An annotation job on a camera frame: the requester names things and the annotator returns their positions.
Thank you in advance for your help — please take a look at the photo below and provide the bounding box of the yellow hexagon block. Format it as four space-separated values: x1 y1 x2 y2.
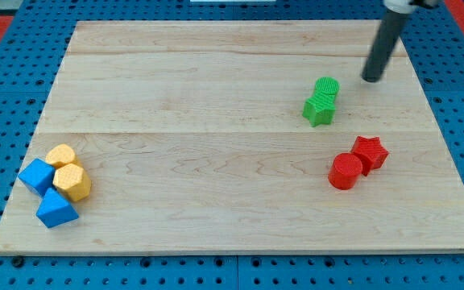
53 164 92 202

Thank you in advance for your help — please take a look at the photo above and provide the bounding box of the light wooden board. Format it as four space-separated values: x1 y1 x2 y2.
0 20 464 256

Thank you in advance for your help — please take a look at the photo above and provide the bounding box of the blue cube block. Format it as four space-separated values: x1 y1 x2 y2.
18 159 56 197

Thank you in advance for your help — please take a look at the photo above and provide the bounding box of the red star block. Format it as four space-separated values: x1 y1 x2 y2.
350 136 389 176

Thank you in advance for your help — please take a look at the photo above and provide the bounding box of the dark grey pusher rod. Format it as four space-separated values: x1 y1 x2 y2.
361 8 408 83

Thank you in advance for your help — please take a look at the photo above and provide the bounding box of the blue triangle block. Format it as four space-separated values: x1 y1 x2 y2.
35 188 79 228

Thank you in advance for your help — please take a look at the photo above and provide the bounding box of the green star block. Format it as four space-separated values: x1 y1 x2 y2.
302 93 336 127

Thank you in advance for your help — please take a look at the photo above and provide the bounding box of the yellow heart block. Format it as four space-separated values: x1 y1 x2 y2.
45 143 81 169

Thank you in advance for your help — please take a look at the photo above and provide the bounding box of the green circle block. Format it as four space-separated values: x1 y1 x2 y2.
313 77 340 102

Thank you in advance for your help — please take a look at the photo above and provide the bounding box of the red cylinder block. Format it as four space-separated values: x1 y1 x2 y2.
328 152 363 190

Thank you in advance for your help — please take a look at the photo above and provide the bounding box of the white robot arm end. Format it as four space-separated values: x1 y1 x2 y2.
383 0 441 15

